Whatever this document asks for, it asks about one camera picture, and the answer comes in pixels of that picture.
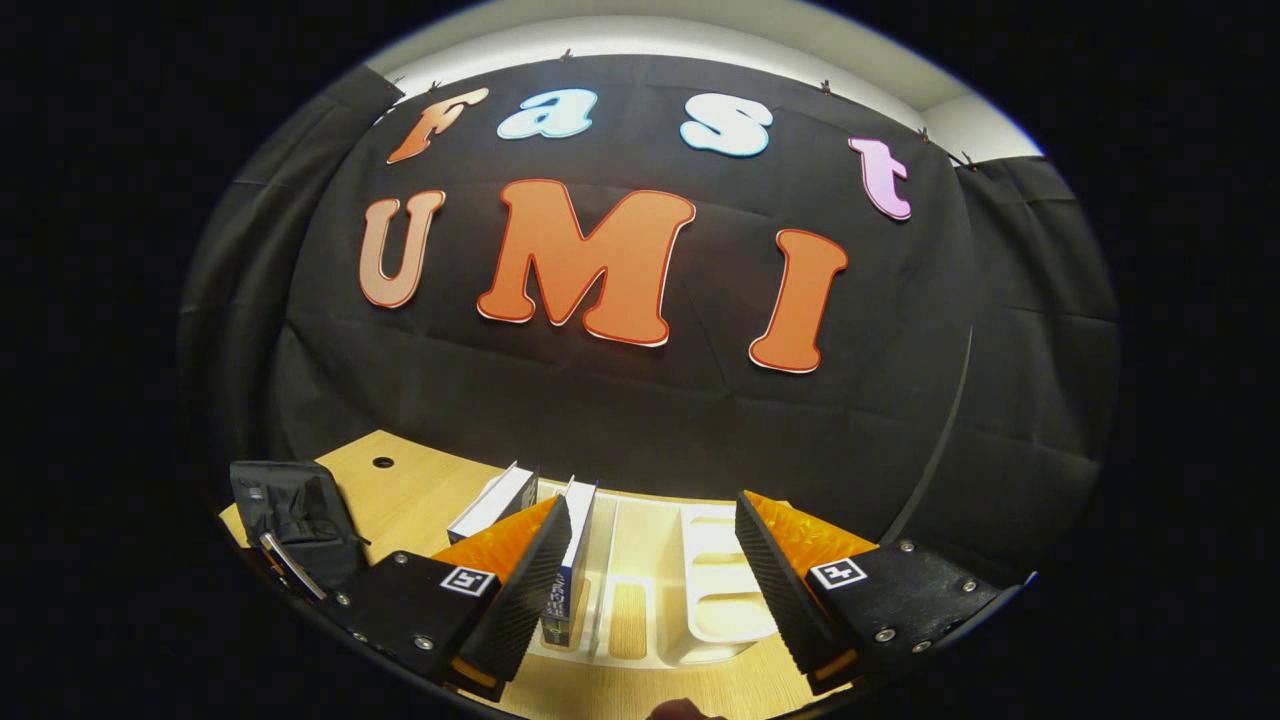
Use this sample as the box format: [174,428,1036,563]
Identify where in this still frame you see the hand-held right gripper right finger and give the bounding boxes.
[735,490,1037,698]

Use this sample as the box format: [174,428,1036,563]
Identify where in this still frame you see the black hanging cable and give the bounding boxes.
[878,325,976,546]

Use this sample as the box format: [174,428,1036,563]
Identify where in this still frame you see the white bookshelf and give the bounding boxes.
[530,480,791,669]

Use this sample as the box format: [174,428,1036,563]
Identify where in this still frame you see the black schoolbag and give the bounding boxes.
[228,460,371,601]

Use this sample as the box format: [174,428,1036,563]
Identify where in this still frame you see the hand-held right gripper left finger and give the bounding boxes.
[335,495,573,701]

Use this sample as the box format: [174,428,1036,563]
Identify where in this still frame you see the blue cover book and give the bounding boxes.
[540,478,601,649]

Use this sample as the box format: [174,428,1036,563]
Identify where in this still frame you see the white spine book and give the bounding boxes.
[447,462,541,546]

